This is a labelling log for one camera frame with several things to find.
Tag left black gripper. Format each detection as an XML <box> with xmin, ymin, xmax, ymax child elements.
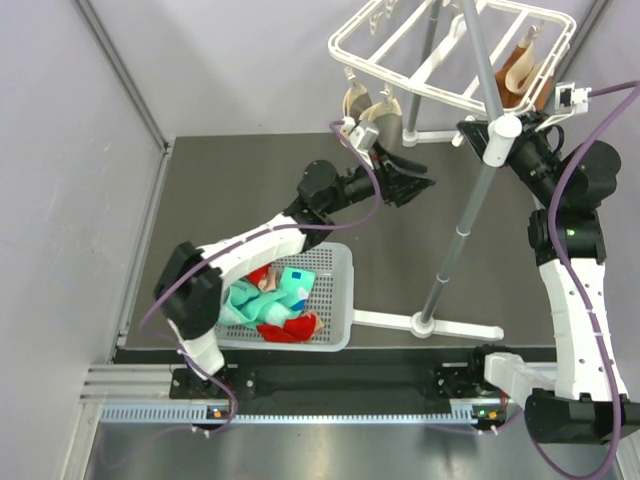
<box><xmin>321</xmin><ymin>142</ymin><xmax>435</xmax><ymax>216</ymax></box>

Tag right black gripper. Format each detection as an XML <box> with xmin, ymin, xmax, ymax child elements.
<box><xmin>458</xmin><ymin>109</ymin><xmax>563</xmax><ymax>208</ymax></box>

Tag white clip sock hanger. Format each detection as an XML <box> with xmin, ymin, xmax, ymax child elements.
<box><xmin>328</xmin><ymin>1</ymin><xmax>577</xmax><ymax>148</ymax></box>

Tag mint green patterned sock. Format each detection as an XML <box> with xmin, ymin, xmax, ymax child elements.
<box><xmin>219</xmin><ymin>267</ymin><xmax>316</xmax><ymax>329</ymax></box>

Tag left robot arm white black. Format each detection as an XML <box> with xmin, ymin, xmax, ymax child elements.
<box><xmin>151</xmin><ymin>145</ymin><xmax>435</xmax><ymax>397</ymax></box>

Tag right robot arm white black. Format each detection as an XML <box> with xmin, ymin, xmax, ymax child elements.
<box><xmin>466</xmin><ymin>113</ymin><xmax>639</xmax><ymax>445</ymax></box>

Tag grey drying rack stand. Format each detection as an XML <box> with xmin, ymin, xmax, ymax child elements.
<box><xmin>352</xmin><ymin>0</ymin><xmax>522</xmax><ymax>340</ymax></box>

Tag grey beige sock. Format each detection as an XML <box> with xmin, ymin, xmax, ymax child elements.
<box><xmin>359</xmin><ymin>99</ymin><xmax>403</xmax><ymax>153</ymax></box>

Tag orange brown sock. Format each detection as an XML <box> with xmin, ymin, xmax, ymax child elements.
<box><xmin>495</xmin><ymin>39</ymin><xmax>542</xmax><ymax>108</ymax></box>

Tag beige cuffed sock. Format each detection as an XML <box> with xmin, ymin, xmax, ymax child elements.
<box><xmin>342</xmin><ymin>85</ymin><xmax>372</xmax><ymax>120</ymax></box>

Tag white plastic laundry basket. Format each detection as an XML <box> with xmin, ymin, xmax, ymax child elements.
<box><xmin>215</xmin><ymin>242</ymin><xmax>354</xmax><ymax>352</ymax></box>

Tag red sock back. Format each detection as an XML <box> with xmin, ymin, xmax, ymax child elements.
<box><xmin>246</xmin><ymin>264</ymin><xmax>279</xmax><ymax>292</ymax></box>

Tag red sock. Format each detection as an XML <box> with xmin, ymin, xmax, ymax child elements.
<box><xmin>256</xmin><ymin>312</ymin><xmax>324</xmax><ymax>343</ymax></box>
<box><xmin>246</xmin><ymin>264</ymin><xmax>279</xmax><ymax>292</ymax></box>

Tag red sock front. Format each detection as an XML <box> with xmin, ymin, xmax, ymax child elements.
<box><xmin>256</xmin><ymin>312</ymin><xmax>324</xmax><ymax>343</ymax></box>

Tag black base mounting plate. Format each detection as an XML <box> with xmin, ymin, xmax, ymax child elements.
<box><xmin>170</xmin><ymin>363</ymin><xmax>496</xmax><ymax>402</ymax></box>

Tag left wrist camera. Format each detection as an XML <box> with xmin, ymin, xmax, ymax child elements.
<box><xmin>330</xmin><ymin>116</ymin><xmax>379</xmax><ymax>152</ymax></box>

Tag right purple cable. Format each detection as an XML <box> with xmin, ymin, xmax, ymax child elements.
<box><xmin>524</xmin><ymin>80</ymin><xmax>640</xmax><ymax>476</ymax></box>

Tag purple cable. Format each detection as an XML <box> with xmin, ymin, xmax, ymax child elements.
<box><xmin>138</xmin><ymin>119</ymin><xmax>386</xmax><ymax>436</ymax></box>
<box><xmin>524</xmin><ymin>80</ymin><xmax>640</xmax><ymax>476</ymax></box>

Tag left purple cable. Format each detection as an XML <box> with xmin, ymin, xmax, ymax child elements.
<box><xmin>138</xmin><ymin>119</ymin><xmax>386</xmax><ymax>436</ymax></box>

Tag grey slotted cable duct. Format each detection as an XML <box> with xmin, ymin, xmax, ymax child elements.
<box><xmin>100</xmin><ymin>403</ymin><xmax>506</xmax><ymax>425</ymax></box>

